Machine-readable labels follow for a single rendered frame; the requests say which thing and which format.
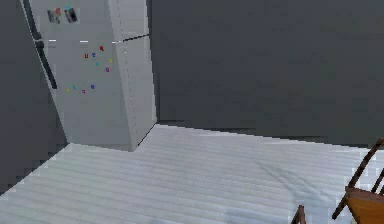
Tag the grey fridge with magnets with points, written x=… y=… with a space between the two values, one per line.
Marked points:
x=96 y=110

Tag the small photo on fridge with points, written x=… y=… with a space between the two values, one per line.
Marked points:
x=53 y=16
x=71 y=14

